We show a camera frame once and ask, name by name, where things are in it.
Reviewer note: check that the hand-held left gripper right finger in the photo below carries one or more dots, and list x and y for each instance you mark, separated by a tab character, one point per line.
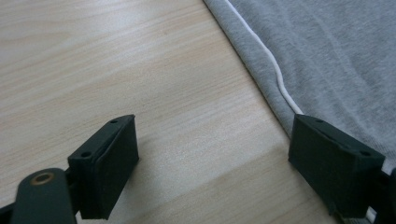
333	168

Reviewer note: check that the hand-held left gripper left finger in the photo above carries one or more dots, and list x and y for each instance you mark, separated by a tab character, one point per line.
106	168

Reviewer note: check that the grey sweatpants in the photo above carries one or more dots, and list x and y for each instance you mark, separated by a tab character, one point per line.
336	56

